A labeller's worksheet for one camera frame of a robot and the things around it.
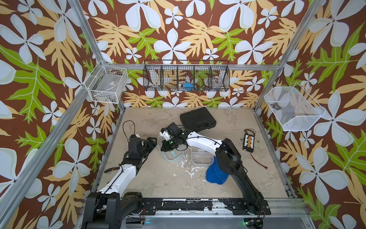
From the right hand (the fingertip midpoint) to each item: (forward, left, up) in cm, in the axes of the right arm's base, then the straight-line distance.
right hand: (160, 148), depth 89 cm
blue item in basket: (+36, -18, +21) cm, 46 cm away
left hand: (+3, +3, +5) cm, 7 cm away
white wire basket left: (+29, +32, +28) cm, 51 cm away
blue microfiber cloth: (-15, -34, -5) cm, 37 cm away
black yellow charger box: (+7, -61, -6) cm, 62 cm away
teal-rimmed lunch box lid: (-2, -8, -4) cm, 10 cm away
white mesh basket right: (+11, -81, +21) cm, 84 cm away
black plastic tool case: (+28, -26, -5) cm, 39 cm away
